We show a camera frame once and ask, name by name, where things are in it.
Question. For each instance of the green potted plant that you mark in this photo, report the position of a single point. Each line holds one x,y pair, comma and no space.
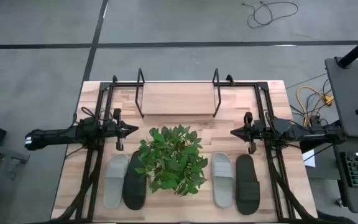
172,158

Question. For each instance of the light grey slide sandal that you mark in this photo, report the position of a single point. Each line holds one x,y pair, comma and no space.
222,186
115,186

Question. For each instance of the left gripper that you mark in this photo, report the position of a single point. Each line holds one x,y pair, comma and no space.
118,129

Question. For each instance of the white paper sheet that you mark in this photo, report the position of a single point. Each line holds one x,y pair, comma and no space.
309,158

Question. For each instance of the wooden shelf black metal frame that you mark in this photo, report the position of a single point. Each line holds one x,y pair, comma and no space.
179,98

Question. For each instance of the black aluminium table frame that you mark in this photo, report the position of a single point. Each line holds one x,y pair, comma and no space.
244,84

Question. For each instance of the dark green slide sandal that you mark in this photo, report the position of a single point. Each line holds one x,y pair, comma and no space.
247,193
134,189

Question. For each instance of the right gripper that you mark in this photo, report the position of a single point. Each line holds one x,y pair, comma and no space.
253,130

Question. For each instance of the grey desk surface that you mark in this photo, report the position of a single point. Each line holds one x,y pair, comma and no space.
350,99

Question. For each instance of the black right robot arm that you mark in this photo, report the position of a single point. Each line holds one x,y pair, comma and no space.
309,132

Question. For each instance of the black pole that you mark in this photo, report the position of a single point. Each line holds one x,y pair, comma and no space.
357,49

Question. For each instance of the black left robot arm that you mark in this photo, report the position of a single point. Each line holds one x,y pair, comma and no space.
57,135

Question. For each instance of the grey keyboard desk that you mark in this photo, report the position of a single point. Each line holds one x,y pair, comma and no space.
340,186

